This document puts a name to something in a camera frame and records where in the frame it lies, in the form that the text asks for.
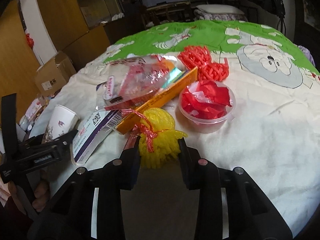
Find wooden wardrobe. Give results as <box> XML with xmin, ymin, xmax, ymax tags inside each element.
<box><xmin>37</xmin><ymin>0</ymin><xmax>120</xmax><ymax>70</ymax></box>

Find brown cardboard box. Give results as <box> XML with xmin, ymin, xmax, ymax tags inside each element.
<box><xmin>35</xmin><ymin>51</ymin><xmax>76</xmax><ymax>96</ymax></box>

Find orange long box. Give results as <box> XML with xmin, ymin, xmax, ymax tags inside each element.
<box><xmin>116</xmin><ymin>67</ymin><xmax>198</xmax><ymax>134</ymax></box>

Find black coat on rack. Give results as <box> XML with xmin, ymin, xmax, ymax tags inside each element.
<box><xmin>242</xmin><ymin>0</ymin><xmax>286</xmax><ymax>36</ymax></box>

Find white paper cup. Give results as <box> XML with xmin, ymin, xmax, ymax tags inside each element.
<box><xmin>42</xmin><ymin>105</ymin><xmax>79</xmax><ymax>143</ymax></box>

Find red foam net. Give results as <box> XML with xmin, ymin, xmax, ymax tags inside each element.
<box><xmin>178</xmin><ymin>46</ymin><xmax>229</xmax><ymax>82</ymax></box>

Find blue plate with snacks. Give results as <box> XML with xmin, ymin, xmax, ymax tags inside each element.
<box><xmin>19</xmin><ymin>96</ymin><xmax>50</xmax><ymax>131</ymax></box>

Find clear red plastic bag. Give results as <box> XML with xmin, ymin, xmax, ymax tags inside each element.
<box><xmin>95</xmin><ymin>54</ymin><xmax>185</xmax><ymax>111</ymax></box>

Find yellow foam net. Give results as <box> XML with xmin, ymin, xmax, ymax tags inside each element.
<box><xmin>136</xmin><ymin>108</ymin><xmax>188</xmax><ymax>169</ymax></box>

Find red hanging ornament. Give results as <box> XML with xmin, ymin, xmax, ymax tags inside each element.
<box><xmin>25</xmin><ymin>33</ymin><xmax>34</xmax><ymax>49</ymax></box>

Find white purple medicine box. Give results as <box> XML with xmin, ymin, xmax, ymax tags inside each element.
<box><xmin>72</xmin><ymin>110</ymin><xmax>122</xmax><ymax>166</ymax></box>

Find plastic cup with red paper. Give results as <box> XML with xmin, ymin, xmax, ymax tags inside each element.
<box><xmin>178</xmin><ymin>80</ymin><xmax>236</xmax><ymax>133</ymax></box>

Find white pillow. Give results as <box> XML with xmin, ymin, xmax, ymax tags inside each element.
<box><xmin>196</xmin><ymin>4</ymin><xmax>245</xmax><ymax>15</ymax></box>

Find person left hand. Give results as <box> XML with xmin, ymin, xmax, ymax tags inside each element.
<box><xmin>7</xmin><ymin>177</ymin><xmax>51</xmax><ymax>215</ymax></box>

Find purple bedsheet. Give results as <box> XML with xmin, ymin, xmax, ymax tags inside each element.
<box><xmin>298</xmin><ymin>45</ymin><xmax>316</xmax><ymax>67</ymax></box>

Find folded floral blanket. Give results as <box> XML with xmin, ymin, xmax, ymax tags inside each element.
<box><xmin>194</xmin><ymin>9</ymin><xmax>248</xmax><ymax>22</ymax></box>

